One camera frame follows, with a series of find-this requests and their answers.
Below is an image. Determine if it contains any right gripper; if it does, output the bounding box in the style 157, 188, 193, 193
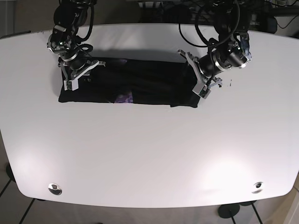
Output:
47, 25, 106, 91

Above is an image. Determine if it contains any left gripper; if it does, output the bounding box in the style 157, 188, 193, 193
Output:
178, 31, 252, 99

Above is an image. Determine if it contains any black printed T-shirt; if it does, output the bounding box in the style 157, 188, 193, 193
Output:
58, 58, 200, 108

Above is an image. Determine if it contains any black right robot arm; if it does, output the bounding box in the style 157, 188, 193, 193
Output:
47, 0, 105, 91

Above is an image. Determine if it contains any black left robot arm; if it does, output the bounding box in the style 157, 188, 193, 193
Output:
178, 0, 252, 98

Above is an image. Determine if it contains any left silver table grommet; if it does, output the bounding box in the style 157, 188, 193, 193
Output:
48, 183, 62, 196

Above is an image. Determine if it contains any silver table grommet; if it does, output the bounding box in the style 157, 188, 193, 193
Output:
48, 183, 62, 196
251, 182, 264, 194

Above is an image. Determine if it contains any right silver table grommet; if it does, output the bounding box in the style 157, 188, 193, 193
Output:
251, 182, 264, 194

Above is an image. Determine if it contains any black round stand base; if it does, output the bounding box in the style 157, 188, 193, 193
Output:
217, 203, 240, 219

